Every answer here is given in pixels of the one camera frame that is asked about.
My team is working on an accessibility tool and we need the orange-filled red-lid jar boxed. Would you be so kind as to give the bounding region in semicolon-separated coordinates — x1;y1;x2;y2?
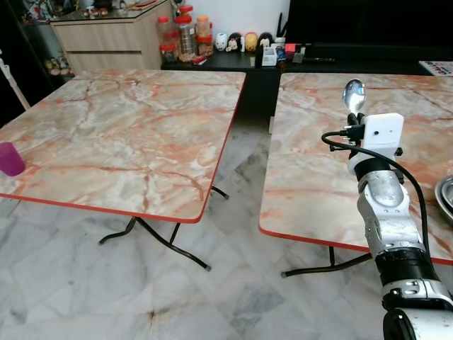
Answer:
196;15;214;57

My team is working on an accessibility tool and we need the tall red-lid plastic jar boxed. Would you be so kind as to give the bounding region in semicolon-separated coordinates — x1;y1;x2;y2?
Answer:
174;14;197;62

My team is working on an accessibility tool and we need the black television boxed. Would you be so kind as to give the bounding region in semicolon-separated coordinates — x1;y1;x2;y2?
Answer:
282;0;453;47

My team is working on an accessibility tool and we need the white desk organiser box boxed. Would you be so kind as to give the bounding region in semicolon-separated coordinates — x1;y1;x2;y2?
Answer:
261;45;279;67

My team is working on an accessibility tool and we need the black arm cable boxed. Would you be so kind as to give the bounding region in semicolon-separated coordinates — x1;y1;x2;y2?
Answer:
321;126;430;257

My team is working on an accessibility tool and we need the light wooden cabinet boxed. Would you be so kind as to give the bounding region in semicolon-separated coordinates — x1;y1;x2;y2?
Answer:
50;0;175;72

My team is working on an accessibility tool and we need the purple plastic cup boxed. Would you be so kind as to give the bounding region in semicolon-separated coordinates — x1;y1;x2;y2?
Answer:
0;142;27;177

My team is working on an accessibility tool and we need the white chair frame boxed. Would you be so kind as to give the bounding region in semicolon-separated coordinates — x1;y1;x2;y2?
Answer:
0;48;32;112

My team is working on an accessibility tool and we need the printed magazine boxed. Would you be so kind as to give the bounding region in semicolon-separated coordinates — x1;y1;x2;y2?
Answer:
418;60;453;78

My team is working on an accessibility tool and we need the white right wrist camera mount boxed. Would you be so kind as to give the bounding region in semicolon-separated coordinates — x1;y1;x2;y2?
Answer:
362;113;406;155

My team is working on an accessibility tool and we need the small red-lid jar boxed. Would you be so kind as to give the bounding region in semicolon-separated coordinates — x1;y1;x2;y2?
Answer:
159;43;178;64

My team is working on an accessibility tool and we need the stainless steel bowl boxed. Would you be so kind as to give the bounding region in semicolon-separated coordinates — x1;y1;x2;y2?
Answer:
434;176;453;227

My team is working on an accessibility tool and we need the silver metal spoon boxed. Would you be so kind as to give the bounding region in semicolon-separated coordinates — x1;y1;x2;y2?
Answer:
343;79;367;118

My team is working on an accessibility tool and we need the marble folding table red edge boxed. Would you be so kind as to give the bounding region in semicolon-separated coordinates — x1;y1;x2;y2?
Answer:
258;72;453;278
0;68;248;272

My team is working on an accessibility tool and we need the black tv console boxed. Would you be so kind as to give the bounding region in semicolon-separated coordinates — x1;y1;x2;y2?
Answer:
161;44;453;120

